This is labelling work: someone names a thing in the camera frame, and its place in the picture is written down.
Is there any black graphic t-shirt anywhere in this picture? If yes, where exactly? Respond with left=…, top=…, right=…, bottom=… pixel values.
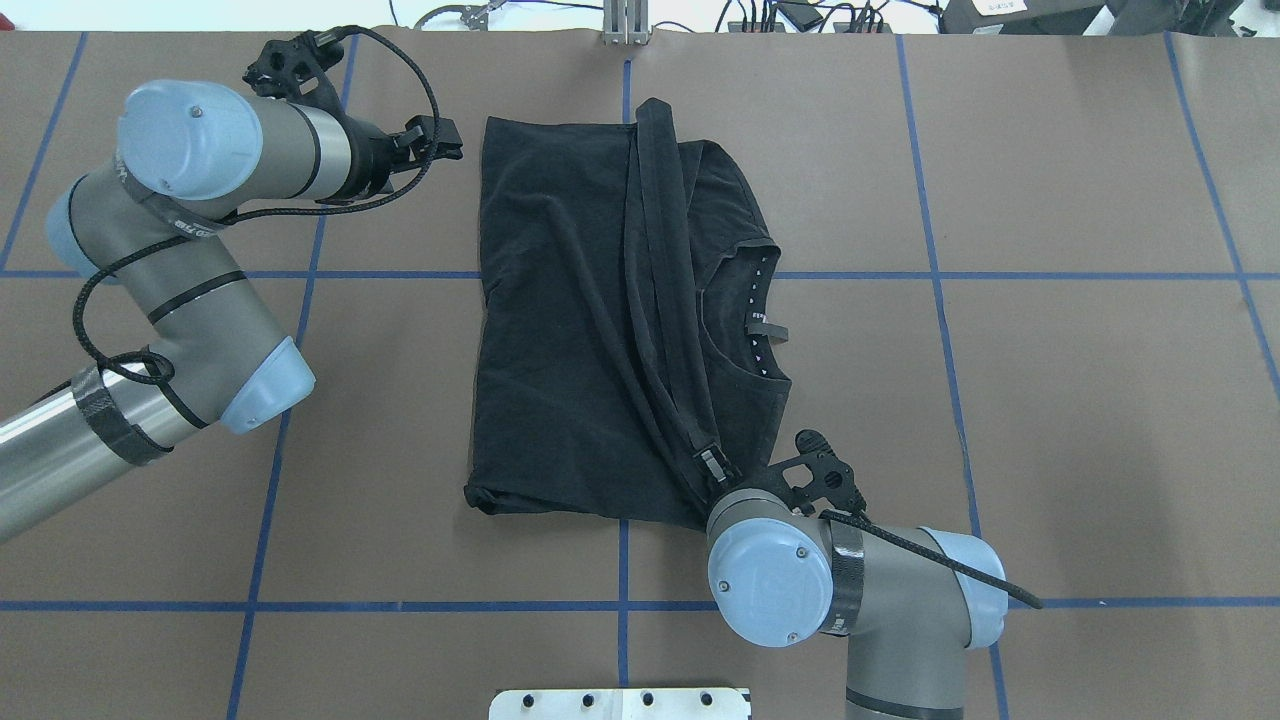
left=463, top=97, right=791, bottom=530

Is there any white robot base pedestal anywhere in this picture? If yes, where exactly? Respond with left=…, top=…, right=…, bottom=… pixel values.
left=488, top=687, right=753, bottom=719

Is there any grey metal bracket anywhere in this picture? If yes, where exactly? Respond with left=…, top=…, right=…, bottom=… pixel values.
left=602, top=0, right=652, bottom=47

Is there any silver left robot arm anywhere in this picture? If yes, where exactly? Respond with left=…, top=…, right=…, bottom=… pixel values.
left=1, top=72, right=462, bottom=541

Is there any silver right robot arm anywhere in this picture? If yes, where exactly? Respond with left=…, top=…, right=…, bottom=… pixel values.
left=703, top=430, right=1041, bottom=719

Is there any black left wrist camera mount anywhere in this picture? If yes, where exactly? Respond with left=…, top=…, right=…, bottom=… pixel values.
left=242, top=31, right=346, bottom=115

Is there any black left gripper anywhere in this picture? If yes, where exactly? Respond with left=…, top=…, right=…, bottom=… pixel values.
left=346, top=117, right=465, bottom=201

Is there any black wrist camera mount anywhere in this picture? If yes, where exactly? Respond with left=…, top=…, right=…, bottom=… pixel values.
left=756, top=429, right=867, bottom=519
left=242, top=31, right=346, bottom=115

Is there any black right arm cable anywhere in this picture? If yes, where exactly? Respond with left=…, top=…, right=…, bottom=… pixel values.
left=820, top=509, right=1043, bottom=611

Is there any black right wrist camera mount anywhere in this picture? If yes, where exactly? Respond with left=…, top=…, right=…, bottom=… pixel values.
left=756, top=429, right=867, bottom=519

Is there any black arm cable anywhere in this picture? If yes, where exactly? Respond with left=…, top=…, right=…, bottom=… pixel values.
left=820, top=509, right=1043, bottom=611
left=72, top=24, right=443, bottom=386

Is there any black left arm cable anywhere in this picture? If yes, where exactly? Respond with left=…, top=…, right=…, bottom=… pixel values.
left=72, top=24, right=443, bottom=386

